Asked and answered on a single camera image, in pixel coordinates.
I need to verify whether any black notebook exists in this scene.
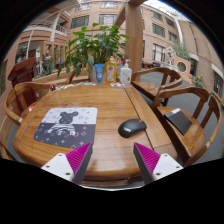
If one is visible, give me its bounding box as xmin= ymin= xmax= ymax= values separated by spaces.
xmin=164 ymin=107 xmax=193 ymax=136

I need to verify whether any yellow flowering plant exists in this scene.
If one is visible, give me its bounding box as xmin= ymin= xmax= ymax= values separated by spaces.
xmin=194 ymin=73 xmax=205 ymax=89

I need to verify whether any white sculpture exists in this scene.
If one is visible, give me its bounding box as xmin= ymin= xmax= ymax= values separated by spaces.
xmin=165 ymin=46 xmax=178 ymax=66

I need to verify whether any blue tube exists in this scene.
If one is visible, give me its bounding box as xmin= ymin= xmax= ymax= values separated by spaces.
xmin=94 ymin=63 xmax=106 ymax=85

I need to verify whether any green potted plant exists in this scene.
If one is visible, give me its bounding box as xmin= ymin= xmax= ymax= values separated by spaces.
xmin=57 ymin=23 xmax=130 ymax=84

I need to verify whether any black computer mouse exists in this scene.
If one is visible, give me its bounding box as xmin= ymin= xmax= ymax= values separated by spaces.
xmin=117 ymin=118 xmax=148 ymax=139

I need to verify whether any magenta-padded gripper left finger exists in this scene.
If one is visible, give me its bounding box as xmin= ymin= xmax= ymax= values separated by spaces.
xmin=40 ymin=142 xmax=94 ymax=185

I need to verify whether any dark red wooden lectern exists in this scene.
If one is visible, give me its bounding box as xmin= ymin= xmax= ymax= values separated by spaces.
xmin=7 ymin=56 xmax=38 ymax=88

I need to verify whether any clear pump sanitiser bottle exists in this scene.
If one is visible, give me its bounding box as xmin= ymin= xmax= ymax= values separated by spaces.
xmin=119 ymin=59 xmax=133 ymax=85

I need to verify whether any wooden armchair with red bag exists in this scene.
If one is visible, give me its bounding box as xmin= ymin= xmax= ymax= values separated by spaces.
xmin=3 ymin=81 xmax=53 ymax=128

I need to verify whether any yellow detergent bottle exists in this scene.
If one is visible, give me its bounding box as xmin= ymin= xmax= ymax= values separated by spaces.
xmin=105 ymin=55 xmax=118 ymax=84

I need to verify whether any grey bear-print mouse pad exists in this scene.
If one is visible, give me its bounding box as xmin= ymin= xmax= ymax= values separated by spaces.
xmin=33 ymin=106 xmax=98 ymax=150

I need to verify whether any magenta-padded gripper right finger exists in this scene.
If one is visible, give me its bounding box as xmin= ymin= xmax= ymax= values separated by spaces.
xmin=133 ymin=142 xmax=184 ymax=185

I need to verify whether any wooden armchair with notebook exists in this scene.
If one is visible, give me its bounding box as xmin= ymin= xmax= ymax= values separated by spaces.
xmin=151 ymin=85 xmax=223 ymax=168

